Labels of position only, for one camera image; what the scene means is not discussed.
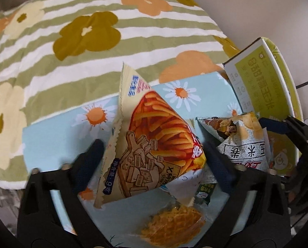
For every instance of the table with daisy tablecloth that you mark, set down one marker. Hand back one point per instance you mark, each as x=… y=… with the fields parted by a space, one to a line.
x=55 y=139

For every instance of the white snack packet red print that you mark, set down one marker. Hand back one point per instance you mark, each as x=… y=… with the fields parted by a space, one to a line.
x=243 y=149

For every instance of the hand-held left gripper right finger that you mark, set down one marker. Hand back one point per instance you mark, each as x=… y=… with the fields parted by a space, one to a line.
x=221 y=168

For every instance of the striped floral blanket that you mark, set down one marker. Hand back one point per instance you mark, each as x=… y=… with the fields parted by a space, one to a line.
x=66 y=69

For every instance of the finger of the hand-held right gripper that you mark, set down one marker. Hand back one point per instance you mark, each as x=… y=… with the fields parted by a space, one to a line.
x=275 y=126

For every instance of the orange mesh snack packet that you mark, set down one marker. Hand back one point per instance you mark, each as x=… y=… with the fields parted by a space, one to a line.
x=170 y=224

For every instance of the white snack packet green label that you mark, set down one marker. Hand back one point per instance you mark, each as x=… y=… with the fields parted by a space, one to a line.
x=203 y=190

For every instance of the yellow fries snack packet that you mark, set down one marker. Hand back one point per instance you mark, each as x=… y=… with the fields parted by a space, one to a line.
x=148 y=134

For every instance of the green cardboard box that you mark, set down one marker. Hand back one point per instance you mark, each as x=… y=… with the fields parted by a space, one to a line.
x=257 y=80

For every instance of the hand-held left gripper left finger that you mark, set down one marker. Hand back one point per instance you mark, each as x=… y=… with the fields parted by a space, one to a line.
x=88 y=165

